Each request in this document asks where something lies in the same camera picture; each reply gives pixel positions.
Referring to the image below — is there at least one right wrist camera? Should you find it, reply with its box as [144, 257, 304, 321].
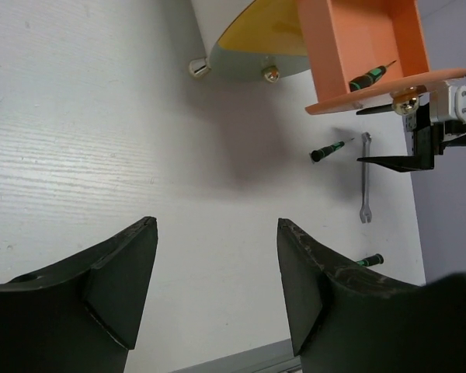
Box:
[429, 82, 466, 124]

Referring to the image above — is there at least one silver open-end wrench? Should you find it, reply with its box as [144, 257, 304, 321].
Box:
[360, 132, 372, 224]

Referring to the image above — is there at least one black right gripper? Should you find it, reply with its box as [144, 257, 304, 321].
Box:
[356, 103, 466, 173]

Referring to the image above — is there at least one cream drawer cabinet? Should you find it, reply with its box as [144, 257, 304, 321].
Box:
[189, 0, 310, 83]

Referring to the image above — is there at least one aluminium table rail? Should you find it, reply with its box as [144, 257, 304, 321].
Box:
[177, 340, 302, 373]

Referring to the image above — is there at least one orange drawer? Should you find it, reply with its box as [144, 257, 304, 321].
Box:
[296, 0, 466, 115]

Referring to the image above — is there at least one black green precision screwdriver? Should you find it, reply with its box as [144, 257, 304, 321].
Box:
[349, 60, 397, 92]
[356, 253, 384, 267]
[310, 138, 354, 162]

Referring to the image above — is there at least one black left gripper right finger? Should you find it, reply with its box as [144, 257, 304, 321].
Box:
[276, 218, 466, 372]

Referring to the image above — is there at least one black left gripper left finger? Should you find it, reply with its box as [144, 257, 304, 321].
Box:
[0, 217, 158, 372]

